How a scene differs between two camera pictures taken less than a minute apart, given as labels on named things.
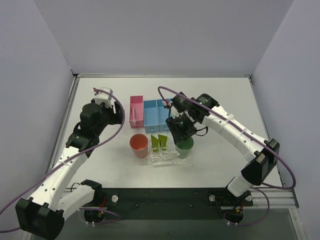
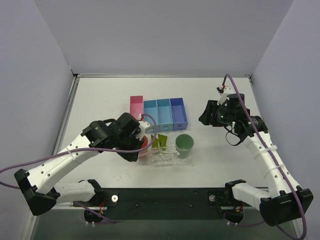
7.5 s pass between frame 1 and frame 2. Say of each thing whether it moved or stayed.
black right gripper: moved
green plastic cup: stayed
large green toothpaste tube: stayed
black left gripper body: moved
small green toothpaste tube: stayed
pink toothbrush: moved
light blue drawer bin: stayed
